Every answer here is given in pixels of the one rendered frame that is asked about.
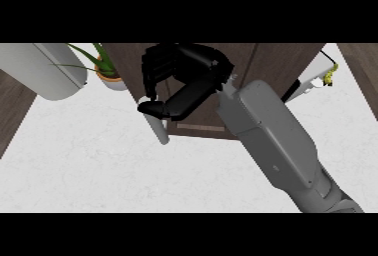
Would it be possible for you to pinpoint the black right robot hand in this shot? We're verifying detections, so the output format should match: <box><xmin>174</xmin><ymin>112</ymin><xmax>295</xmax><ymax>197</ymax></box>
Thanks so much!
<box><xmin>135</xmin><ymin>43</ymin><xmax>236</xmax><ymax>122</ymax></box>

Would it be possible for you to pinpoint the pale grey rounded appliance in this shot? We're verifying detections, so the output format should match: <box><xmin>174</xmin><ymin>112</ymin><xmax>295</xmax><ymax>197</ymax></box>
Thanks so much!
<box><xmin>0</xmin><ymin>43</ymin><xmax>90</xmax><ymax>102</ymax></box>

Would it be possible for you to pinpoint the brown cabinet door white handle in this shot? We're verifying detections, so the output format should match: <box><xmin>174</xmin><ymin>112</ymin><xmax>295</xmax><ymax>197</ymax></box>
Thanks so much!
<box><xmin>100</xmin><ymin>43</ymin><xmax>256</xmax><ymax>146</ymax></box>

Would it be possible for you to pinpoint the brown wooden cabinet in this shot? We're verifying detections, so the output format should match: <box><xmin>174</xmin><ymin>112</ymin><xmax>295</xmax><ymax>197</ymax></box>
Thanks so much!
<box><xmin>243</xmin><ymin>43</ymin><xmax>326</xmax><ymax>99</ymax></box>

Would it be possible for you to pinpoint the green plant in orange pot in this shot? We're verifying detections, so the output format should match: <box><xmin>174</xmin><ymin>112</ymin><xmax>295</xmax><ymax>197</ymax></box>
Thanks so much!
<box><xmin>50</xmin><ymin>43</ymin><xmax>131</xmax><ymax>92</ymax></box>

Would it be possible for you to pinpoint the white object with black edge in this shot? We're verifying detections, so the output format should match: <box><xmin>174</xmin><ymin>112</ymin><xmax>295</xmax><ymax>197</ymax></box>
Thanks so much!
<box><xmin>280</xmin><ymin>49</ymin><xmax>339</xmax><ymax>104</ymax></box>

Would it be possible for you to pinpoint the small yellow green item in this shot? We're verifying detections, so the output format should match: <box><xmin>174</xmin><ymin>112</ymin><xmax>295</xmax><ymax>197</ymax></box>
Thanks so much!
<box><xmin>321</xmin><ymin>63</ymin><xmax>341</xmax><ymax>87</ymax></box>

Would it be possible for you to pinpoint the dark wood panel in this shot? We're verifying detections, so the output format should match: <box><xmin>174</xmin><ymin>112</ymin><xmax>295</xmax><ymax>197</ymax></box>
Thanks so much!
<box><xmin>0</xmin><ymin>69</ymin><xmax>38</xmax><ymax>159</ymax></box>
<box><xmin>336</xmin><ymin>43</ymin><xmax>378</xmax><ymax>122</ymax></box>

